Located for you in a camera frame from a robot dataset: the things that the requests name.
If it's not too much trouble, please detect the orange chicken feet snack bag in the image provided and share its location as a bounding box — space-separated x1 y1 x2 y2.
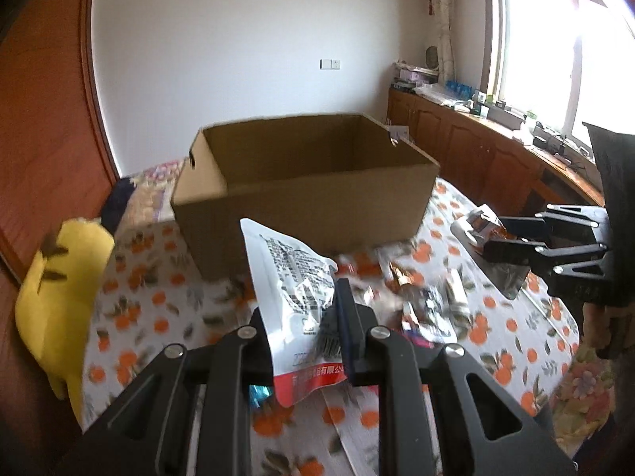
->
451 204 529 300

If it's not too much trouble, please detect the white red snack bag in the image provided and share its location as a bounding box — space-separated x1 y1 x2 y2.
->
240 218 346 408

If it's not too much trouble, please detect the person's right hand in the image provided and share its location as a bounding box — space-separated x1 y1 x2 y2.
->
582 303 611 349

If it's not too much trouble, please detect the teal candy wrapper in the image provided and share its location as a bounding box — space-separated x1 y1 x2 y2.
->
248 385 275 411

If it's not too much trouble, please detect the wooden low cabinet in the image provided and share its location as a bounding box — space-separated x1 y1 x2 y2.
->
387 88 605 216

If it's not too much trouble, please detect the crumpled foil snack wrapper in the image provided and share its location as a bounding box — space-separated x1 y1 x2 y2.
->
389 262 471 345

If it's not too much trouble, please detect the orange-print white tablecloth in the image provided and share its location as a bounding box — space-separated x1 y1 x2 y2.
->
81 177 581 476

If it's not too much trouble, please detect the brown cardboard box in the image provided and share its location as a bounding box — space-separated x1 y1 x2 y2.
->
171 114 439 282

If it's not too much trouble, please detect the clutter of items on cabinet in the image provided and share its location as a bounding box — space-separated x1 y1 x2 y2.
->
387 60 595 174

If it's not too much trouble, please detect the floral bed quilt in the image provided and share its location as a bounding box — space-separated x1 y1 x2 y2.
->
113 159 185 238

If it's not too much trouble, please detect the yellow plush toy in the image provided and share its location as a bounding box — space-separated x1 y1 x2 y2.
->
15 219 114 420

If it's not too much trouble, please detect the dark blue blanket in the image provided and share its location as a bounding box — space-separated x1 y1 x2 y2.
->
100 177 136 235

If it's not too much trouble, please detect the patterned white curtain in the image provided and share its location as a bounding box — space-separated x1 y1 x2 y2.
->
428 0 455 83

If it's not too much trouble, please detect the wooden slatted wardrobe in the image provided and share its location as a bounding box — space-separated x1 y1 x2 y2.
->
1 0 116 451

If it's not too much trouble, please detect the window with wooden frame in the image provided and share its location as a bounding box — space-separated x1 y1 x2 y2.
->
487 0 634 144

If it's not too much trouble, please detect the white wall switch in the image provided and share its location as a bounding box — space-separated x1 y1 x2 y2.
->
319 59 341 70

